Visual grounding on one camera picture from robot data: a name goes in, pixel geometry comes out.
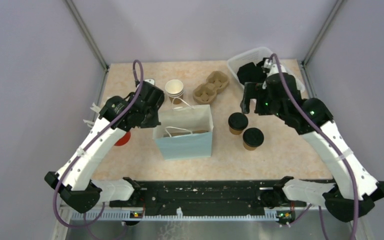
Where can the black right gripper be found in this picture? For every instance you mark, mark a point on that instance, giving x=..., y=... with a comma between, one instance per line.
x=250, y=92

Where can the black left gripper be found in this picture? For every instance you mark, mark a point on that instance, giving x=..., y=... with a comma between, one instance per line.
x=153, y=122

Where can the black coffee cup lid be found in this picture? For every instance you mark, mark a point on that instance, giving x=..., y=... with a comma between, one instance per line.
x=238, y=121

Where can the brown paper coffee cup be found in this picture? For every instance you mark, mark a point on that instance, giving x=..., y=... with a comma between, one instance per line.
x=236, y=124

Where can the stack of paper cups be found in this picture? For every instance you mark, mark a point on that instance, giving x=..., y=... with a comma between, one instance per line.
x=175, y=91

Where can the light blue paper bag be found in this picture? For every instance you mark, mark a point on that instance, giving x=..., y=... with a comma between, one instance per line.
x=185, y=118

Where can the brown cardboard cup carrier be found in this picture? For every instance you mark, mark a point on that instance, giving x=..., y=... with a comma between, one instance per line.
x=181, y=133

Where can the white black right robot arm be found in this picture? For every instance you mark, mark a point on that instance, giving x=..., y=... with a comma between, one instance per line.
x=354, y=191

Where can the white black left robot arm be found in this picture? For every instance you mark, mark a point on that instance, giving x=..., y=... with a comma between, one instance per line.
x=116, y=118

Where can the black cloth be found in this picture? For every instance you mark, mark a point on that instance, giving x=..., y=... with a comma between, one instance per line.
x=252, y=72

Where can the red straw cup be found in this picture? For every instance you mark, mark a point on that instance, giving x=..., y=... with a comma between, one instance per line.
x=123, y=140

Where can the remaining stacked cardboard carriers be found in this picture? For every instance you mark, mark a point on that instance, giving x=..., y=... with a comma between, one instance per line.
x=215, y=83

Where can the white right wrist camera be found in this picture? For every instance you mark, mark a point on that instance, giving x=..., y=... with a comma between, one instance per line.
x=269, y=67

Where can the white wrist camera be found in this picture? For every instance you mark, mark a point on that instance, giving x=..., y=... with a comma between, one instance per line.
x=269, y=67
x=150, y=81

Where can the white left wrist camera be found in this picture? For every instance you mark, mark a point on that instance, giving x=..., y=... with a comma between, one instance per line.
x=150, y=81

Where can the black mounting base rail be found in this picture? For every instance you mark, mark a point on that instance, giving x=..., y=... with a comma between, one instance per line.
x=207, y=198

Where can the white cable duct strip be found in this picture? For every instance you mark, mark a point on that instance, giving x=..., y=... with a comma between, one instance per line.
x=129, y=215

